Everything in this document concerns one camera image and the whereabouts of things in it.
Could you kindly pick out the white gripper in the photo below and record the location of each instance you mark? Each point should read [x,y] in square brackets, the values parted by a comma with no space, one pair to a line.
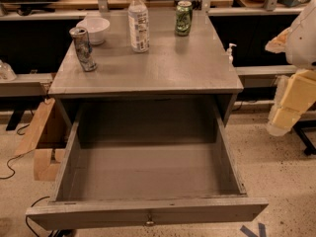
[302,39]

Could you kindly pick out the clear plastic water bottle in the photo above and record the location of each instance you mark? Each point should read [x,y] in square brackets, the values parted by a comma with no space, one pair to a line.
[138,20]

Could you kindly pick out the white pump dispenser bottle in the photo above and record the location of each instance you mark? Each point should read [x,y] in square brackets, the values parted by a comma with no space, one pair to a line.
[229,52]

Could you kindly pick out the open grey top drawer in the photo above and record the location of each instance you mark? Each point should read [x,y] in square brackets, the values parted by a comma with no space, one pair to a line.
[147,162]

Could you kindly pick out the green soda can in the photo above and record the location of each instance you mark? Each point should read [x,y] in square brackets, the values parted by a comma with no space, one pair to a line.
[184,16]

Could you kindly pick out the white bowl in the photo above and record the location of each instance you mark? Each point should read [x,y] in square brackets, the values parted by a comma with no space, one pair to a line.
[96,28]

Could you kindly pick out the silver patterned tall can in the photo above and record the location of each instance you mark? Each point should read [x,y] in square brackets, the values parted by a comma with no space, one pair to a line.
[83,48]

